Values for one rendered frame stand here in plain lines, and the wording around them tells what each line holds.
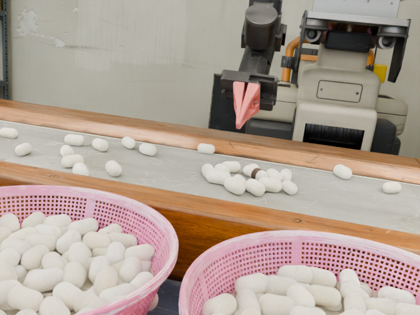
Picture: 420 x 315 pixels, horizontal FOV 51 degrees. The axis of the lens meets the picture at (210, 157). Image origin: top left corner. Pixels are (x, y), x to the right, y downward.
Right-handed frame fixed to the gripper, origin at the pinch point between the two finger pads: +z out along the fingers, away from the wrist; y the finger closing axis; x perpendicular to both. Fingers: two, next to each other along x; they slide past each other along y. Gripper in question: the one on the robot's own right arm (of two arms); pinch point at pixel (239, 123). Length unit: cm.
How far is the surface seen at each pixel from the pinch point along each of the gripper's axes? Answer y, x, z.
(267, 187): 7.4, -3.3, 13.7
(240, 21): -38, 109, -163
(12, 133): -39.7, 0.8, 9.6
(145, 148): -15.4, 2.6, 6.8
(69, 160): -22.1, -6.3, 17.1
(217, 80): -47, 134, -137
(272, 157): 6.1, 9.1, -0.3
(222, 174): 0.6, -4.1, 13.3
